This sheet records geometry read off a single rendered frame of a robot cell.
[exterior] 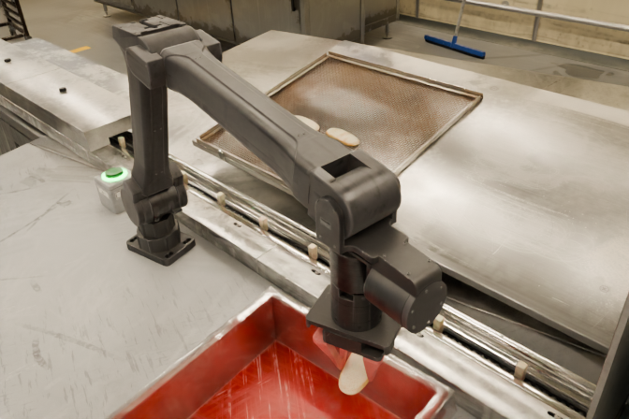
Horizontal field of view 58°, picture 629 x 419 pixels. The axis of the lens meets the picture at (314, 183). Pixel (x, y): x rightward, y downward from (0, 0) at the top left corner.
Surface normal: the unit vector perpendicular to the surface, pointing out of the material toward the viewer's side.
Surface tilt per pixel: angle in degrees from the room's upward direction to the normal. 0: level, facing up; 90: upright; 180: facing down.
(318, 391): 0
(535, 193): 10
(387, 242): 0
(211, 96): 87
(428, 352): 0
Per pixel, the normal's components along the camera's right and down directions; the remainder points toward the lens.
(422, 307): 0.63, 0.39
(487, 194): -0.16, -0.76
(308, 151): 0.06, -0.77
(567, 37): -0.70, 0.39
